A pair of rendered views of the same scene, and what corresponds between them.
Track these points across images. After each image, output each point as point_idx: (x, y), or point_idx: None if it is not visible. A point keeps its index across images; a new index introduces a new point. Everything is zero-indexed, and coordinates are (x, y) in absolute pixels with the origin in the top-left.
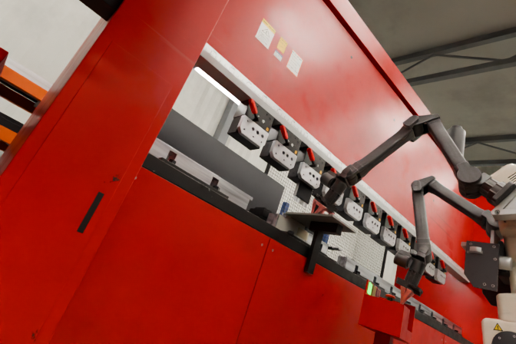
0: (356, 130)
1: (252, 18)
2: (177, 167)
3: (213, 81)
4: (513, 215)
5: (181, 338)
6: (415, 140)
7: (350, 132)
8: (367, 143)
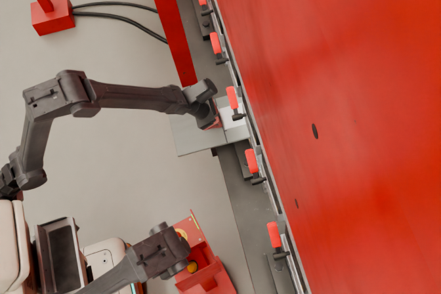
0: (247, 55)
1: None
2: None
3: None
4: None
5: None
6: (88, 117)
7: (242, 48)
8: (264, 107)
